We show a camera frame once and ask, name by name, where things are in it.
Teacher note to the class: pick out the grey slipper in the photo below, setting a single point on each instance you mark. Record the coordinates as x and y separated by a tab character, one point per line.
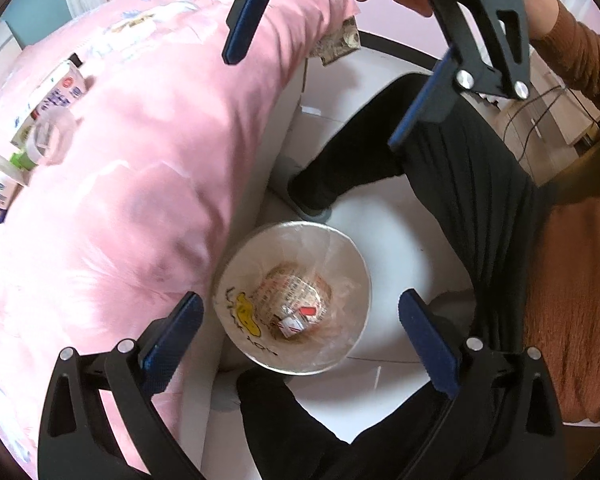
314	214

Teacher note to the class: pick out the green white packet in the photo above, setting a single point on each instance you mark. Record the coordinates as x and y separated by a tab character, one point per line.
21	161

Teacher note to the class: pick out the white blue bottle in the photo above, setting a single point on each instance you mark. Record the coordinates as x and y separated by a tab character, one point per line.
0	195

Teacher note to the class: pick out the white round trash bin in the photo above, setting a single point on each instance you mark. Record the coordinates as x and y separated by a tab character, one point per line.
347	280

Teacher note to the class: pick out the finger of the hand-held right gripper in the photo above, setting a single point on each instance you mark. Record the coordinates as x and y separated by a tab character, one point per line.
420	105
247	20

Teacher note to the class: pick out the pink floral blanket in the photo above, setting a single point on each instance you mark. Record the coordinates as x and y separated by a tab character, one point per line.
155	185

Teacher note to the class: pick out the clear tape roll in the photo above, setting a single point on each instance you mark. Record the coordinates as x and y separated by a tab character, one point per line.
55	132

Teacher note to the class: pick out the clear plastic bin liner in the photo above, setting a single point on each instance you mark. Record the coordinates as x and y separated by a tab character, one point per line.
330	255

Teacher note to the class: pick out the person's left leg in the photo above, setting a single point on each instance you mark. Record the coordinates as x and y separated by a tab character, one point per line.
300	435

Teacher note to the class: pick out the small red white packet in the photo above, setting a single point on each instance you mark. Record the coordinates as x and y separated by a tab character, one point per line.
292	322

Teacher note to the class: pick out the person's right forearm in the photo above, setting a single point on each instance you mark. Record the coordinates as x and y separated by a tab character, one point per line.
580	55

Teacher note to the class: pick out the crumpled printed wrapper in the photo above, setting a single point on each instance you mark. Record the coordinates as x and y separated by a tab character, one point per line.
285	285

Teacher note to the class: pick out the light wooden cabinet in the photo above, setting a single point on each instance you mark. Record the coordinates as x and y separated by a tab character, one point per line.
555	125

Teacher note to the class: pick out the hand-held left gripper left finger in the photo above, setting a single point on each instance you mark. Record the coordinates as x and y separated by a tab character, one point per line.
172	345

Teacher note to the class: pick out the beige wardrobe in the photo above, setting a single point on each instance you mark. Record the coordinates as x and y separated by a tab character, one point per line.
5	45

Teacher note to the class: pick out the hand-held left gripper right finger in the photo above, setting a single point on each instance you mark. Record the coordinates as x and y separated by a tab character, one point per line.
427	345

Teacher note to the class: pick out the white printed carton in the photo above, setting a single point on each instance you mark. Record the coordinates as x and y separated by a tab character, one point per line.
55	87

